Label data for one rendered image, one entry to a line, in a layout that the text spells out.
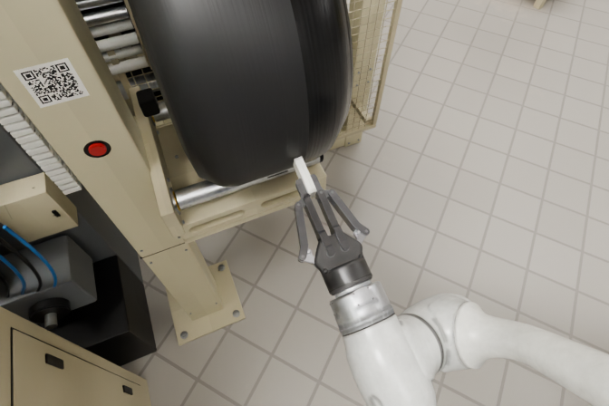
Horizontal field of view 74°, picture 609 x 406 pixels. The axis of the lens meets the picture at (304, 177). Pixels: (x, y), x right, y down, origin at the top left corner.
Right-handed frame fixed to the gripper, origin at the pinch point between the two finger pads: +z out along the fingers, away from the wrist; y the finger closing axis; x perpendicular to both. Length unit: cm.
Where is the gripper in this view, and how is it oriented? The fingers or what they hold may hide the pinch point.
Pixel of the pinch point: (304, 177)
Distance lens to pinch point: 70.7
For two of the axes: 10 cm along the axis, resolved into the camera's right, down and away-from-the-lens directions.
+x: -0.9, 3.7, 9.3
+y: -9.2, 3.2, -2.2
